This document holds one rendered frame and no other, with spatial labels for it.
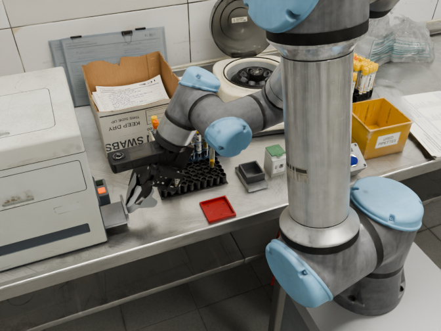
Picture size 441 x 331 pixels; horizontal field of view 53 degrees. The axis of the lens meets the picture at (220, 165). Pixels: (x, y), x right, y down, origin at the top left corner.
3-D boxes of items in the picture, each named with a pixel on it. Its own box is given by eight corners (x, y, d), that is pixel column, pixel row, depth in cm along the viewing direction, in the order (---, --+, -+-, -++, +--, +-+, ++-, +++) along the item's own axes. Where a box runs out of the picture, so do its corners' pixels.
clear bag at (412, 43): (381, 62, 163) (390, 26, 154) (374, 43, 176) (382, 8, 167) (438, 66, 161) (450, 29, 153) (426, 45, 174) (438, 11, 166)
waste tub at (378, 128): (361, 161, 119) (369, 131, 113) (336, 134, 129) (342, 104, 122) (403, 152, 122) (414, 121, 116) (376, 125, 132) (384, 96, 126)
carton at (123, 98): (105, 160, 120) (95, 113, 110) (88, 106, 140) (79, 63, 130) (191, 140, 127) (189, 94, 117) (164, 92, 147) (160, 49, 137)
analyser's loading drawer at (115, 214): (34, 253, 93) (27, 236, 89) (32, 230, 97) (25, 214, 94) (130, 226, 99) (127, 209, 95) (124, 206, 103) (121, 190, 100)
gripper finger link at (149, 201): (149, 223, 101) (166, 192, 97) (125, 220, 97) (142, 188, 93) (146, 214, 103) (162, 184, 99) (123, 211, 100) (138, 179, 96)
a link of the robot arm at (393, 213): (422, 254, 77) (447, 198, 69) (369, 291, 72) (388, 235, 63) (369, 213, 85) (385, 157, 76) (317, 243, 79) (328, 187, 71)
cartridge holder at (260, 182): (248, 193, 110) (249, 182, 107) (234, 171, 116) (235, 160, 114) (268, 188, 111) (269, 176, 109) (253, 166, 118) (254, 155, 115)
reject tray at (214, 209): (209, 223, 102) (209, 221, 101) (199, 204, 107) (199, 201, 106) (236, 215, 104) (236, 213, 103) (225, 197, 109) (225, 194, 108)
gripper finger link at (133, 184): (146, 214, 103) (162, 184, 99) (123, 211, 100) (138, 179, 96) (143, 205, 105) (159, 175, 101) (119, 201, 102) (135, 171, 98)
